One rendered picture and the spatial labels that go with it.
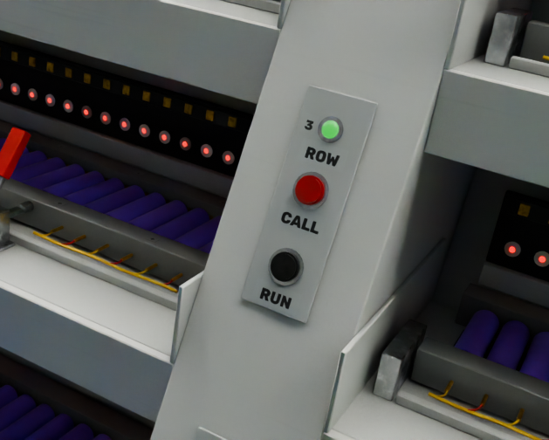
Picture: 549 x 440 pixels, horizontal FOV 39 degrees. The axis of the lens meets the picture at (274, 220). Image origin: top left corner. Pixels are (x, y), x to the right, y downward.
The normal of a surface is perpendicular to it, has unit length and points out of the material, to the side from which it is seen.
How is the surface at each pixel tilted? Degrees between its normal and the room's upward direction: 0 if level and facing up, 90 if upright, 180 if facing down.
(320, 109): 90
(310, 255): 90
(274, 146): 90
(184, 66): 111
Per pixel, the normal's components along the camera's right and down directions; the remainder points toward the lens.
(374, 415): 0.15, -0.91
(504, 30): -0.45, 0.28
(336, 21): -0.36, -0.07
